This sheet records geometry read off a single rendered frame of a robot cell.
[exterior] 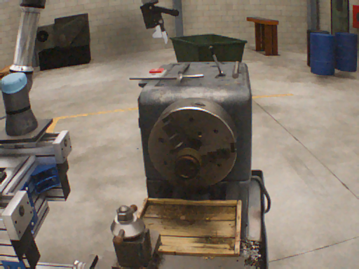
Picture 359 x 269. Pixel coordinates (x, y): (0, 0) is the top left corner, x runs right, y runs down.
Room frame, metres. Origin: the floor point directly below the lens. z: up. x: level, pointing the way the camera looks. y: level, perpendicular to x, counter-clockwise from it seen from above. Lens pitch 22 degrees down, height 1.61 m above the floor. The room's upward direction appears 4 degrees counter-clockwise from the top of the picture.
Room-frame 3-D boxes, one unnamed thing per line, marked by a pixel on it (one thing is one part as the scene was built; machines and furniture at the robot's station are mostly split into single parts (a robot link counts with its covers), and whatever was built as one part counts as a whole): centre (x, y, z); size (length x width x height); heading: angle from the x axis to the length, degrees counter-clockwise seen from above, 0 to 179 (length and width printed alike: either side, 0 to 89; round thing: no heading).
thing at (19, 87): (1.27, 0.66, 1.33); 0.13 x 0.12 x 0.14; 16
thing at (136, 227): (0.64, 0.13, 1.13); 0.08 x 0.08 x 0.03
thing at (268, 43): (9.91, -2.60, 0.50); 1.61 x 0.44 x 1.00; 7
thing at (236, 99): (1.58, -0.10, 1.06); 0.59 x 0.48 x 0.39; 169
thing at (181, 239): (0.94, 0.00, 0.89); 0.36 x 0.30 x 0.04; 79
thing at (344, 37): (7.38, -4.11, 0.44); 0.59 x 0.59 x 0.88
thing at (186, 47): (6.30, -0.59, 0.43); 1.34 x 0.94 x 0.85; 19
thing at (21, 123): (1.26, 0.66, 1.21); 0.15 x 0.15 x 0.10
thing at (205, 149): (1.09, -0.12, 1.09); 0.12 x 0.11 x 0.05; 79
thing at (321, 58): (6.97, -3.25, 0.44); 0.59 x 0.59 x 0.88
